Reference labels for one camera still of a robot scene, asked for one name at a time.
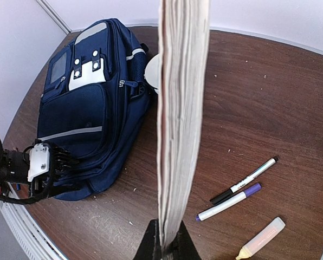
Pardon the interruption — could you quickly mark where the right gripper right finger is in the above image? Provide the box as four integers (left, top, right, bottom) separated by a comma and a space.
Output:
172, 221, 201, 260

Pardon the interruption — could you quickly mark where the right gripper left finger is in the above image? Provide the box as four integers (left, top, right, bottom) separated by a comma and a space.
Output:
133, 219, 162, 260

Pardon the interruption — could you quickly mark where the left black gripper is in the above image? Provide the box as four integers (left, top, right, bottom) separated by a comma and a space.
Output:
0, 141, 79, 200

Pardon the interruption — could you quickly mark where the navy blue student backpack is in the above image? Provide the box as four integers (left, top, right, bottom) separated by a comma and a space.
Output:
37, 18, 152, 201

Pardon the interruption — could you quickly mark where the pink illustrated paperback book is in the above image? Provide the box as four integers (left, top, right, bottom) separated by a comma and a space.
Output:
157, 1, 210, 254

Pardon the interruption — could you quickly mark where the purple capped white marker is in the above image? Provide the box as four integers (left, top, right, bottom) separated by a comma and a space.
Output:
196, 183, 261, 222

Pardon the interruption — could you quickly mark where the black capped white marker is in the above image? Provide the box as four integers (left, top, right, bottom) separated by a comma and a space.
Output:
210, 155, 279, 205

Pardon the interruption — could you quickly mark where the white and navy bowl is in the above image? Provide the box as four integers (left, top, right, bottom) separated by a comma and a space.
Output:
144, 54, 162, 95

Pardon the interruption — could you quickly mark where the aluminium front rail frame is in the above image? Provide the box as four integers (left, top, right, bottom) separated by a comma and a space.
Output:
0, 203, 67, 259

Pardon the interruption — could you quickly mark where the left aluminium corner post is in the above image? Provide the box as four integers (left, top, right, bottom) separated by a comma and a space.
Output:
36, 0, 72, 35

